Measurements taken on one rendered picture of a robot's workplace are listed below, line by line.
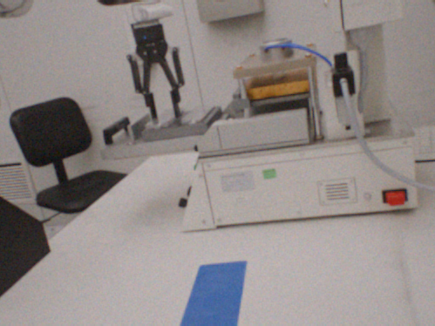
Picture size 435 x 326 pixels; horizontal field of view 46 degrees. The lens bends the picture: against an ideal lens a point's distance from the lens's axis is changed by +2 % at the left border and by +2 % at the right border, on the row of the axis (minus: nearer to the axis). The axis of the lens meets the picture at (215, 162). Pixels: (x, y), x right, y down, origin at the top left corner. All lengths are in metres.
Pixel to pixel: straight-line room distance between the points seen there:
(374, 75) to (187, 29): 1.67
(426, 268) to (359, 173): 0.32
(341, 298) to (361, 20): 0.53
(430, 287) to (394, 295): 0.08
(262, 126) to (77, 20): 2.02
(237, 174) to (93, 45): 1.94
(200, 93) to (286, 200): 1.69
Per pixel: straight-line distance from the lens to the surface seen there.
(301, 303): 0.89
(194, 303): 0.94
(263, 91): 1.15
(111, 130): 1.31
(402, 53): 2.63
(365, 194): 1.13
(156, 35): 1.26
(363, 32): 1.10
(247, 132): 1.11
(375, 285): 0.92
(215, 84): 2.74
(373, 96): 1.21
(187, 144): 1.20
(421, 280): 0.85
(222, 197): 1.16
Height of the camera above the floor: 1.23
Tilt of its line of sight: 16 degrees down
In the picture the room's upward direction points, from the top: 11 degrees counter-clockwise
